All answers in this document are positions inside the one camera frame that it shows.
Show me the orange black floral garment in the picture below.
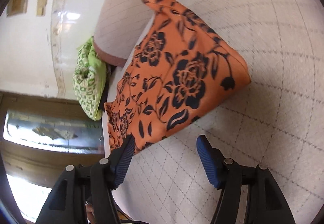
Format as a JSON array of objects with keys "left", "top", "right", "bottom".
[{"left": 104, "top": 0, "right": 250, "bottom": 152}]

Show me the wooden glass door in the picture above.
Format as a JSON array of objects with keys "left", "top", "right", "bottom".
[{"left": 1, "top": 92, "right": 104, "bottom": 188}]

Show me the green patterned cloth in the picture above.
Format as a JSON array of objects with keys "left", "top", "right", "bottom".
[{"left": 72, "top": 37, "right": 107, "bottom": 121}]

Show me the small beige wall switch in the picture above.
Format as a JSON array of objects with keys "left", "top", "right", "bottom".
[{"left": 36, "top": 0, "right": 48, "bottom": 17}]

